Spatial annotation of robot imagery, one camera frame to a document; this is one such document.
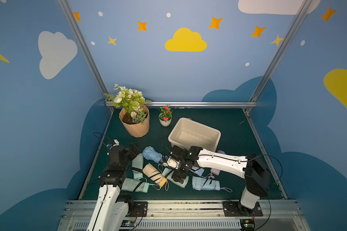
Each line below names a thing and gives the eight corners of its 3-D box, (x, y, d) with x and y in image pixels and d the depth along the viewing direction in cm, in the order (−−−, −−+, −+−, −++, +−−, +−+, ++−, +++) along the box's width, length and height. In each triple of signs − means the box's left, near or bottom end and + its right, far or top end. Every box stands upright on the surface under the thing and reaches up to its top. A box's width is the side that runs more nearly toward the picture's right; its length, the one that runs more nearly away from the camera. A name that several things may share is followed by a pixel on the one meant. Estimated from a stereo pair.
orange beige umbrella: (141, 171, 88) (141, 170, 86) (149, 163, 91) (148, 161, 90) (162, 188, 82) (161, 187, 80) (169, 178, 85) (169, 177, 84)
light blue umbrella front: (192, 190, 82) (192, 188, 80) (191, 177, 86) (192, 176, 84) (219, 190, 82) (220, 189, 80) (217, 178, 87) (218, 176, 84)
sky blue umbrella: (142, 155, 94) (141, 152, 91) (148, 147, 98) (147, 144, 95) (157, 165, 90) (157, 162, 87) (163, 156, 94) (163, 154, 91)
